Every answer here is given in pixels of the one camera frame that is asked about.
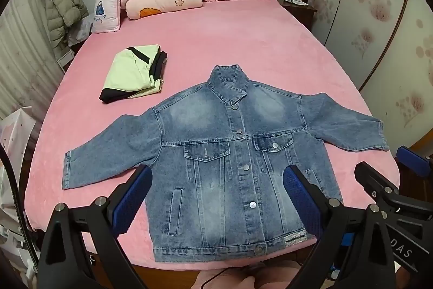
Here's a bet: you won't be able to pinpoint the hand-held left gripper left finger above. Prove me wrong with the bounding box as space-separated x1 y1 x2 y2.
37 164 153 289

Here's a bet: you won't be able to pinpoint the white side table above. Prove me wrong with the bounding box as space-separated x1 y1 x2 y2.
56 45 77 73

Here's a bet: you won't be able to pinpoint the green and black folded garment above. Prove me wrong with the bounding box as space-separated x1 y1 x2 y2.
99 44 168 105

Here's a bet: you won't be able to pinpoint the floral wardrobe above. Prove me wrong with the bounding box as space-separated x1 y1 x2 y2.
301 0 433 154

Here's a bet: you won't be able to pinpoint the white cushion with bag print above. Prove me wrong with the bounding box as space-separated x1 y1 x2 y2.
91 0 121 34

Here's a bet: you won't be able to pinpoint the white curtain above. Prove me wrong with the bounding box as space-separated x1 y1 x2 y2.
0 0 73 141

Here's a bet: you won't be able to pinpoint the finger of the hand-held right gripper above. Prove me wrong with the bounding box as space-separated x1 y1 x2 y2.
396 146 433 181
355 161 403 208

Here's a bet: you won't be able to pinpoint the wooden nightstand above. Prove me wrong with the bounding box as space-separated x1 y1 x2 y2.
272 0 318 30

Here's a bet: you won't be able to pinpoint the beige puffer jacket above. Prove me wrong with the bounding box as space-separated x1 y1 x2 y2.
37 0 89 57

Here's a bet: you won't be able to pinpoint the pale plastic bag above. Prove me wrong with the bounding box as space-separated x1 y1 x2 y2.
68 16 93 46

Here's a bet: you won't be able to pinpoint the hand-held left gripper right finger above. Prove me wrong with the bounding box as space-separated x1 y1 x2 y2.
282 164 396 289

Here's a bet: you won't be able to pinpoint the bed with pink sheet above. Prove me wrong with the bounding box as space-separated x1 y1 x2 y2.
15 0 401 289

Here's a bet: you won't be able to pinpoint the blue denim jacket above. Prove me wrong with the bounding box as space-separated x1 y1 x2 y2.
62 64 390 263

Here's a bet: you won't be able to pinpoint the pink pillows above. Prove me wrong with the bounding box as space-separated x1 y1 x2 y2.
120 0 204 20

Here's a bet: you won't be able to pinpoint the black hose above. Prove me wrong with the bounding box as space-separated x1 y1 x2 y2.
0 143 41 272

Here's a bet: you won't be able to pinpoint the white plastic stool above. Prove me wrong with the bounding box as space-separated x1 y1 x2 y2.
0 225 44 279

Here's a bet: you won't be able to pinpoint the white paper bag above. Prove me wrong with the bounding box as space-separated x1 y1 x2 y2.
0 106 36 208

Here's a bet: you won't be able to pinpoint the person's legs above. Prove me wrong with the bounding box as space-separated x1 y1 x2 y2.
191 260 305 289

